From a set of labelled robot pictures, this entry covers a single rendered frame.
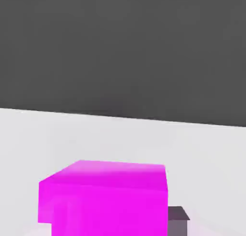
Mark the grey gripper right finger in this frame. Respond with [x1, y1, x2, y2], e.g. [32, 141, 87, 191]
[167, 206, 210, 236]

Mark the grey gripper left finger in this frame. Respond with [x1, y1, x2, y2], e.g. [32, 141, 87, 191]
[23, 223, 52, 236]

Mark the small magenta cube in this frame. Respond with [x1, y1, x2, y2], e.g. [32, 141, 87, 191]
[37, 159, 169, 236]

